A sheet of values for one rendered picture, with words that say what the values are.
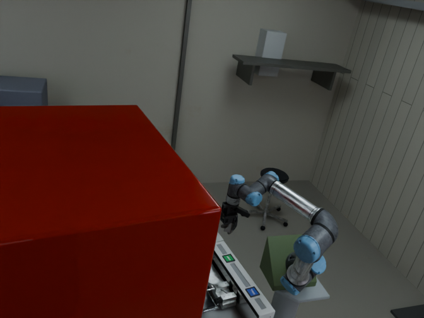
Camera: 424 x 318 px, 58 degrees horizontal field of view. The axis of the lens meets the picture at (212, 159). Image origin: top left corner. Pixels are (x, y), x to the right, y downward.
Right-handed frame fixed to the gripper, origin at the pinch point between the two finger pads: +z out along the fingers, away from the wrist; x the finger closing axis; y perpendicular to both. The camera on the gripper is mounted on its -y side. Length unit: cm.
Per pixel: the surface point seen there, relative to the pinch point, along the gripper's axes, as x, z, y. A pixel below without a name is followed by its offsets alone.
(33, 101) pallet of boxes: -194, -9, 87
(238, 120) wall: -220, 25, -135
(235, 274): 17.4, 14.7, 3.0
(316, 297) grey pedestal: 35, 29, -43
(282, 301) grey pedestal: 22, 41, -32
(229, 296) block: 25.6, 19.9, 9.9
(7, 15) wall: -257, -66, 101
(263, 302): 38.6, 14.6, -1.0
